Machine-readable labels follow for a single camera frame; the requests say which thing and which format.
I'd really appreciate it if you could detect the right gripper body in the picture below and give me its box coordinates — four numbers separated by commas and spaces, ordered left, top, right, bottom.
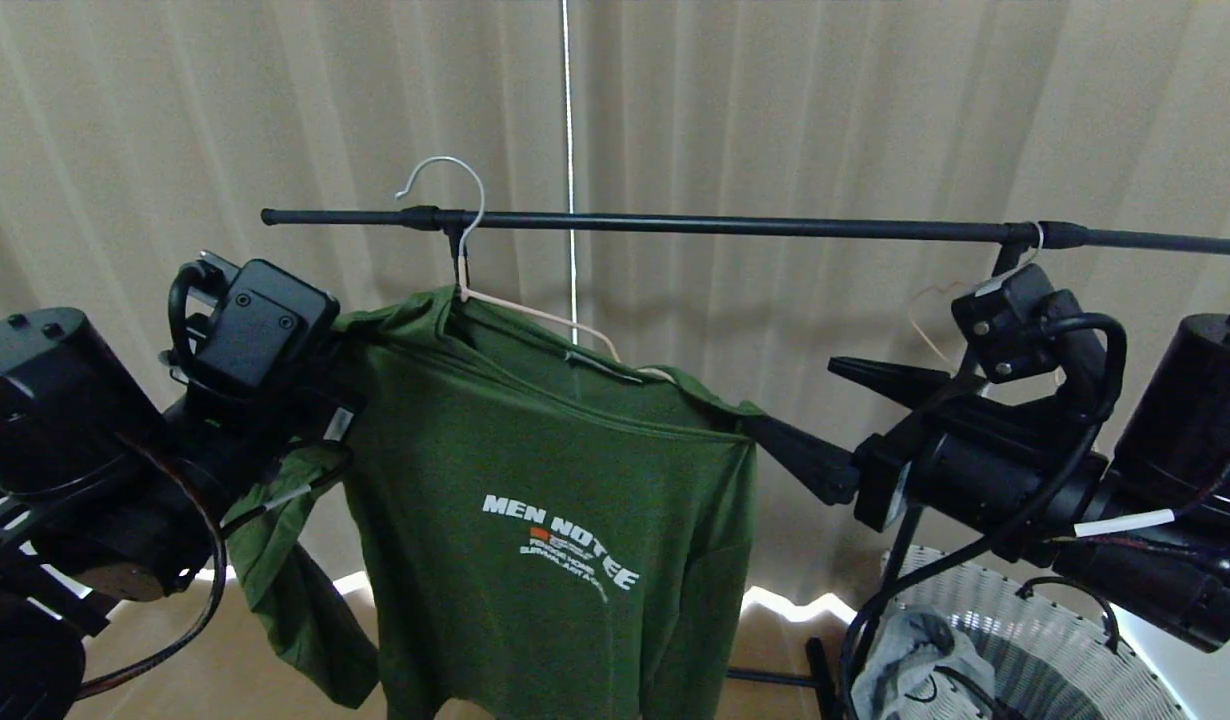
855, 395, 1106, 561

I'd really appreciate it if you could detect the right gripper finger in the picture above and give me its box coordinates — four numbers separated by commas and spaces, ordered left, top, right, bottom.
828, 357, 962, 410
740, 413, 862, 507

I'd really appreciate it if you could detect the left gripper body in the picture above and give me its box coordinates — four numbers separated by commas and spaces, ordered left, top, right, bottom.
170, 340, 368, 501

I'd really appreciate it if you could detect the pale grey garment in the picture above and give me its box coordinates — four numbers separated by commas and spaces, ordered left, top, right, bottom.
853, 605, 996, 720

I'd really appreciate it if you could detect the green printed shirt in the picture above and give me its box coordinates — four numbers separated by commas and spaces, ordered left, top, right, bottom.
225, 285, 766, 720

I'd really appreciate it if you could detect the black clothes rack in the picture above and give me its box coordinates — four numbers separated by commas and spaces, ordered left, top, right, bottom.
262, 205, 1230, 720

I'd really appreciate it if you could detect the white laundry basket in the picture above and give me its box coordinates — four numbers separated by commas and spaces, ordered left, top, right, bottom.
845, 545, 1191, 720

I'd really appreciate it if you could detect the beige curtain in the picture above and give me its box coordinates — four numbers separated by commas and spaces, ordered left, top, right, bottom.
0, 0, 1230, 621

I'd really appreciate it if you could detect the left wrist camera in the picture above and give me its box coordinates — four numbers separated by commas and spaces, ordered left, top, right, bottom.
160, 255, 343, 401

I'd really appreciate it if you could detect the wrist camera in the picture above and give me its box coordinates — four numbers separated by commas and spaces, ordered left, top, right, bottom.
950, 263, 1111, 401
160, 255, 343, 401

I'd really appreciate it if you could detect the black cable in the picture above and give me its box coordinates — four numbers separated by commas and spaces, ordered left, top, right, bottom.
840, 313, 1128, 720
168, 262, 238, 376

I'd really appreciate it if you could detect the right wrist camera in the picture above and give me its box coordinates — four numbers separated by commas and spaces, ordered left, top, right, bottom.
950, 263, 1111, 401

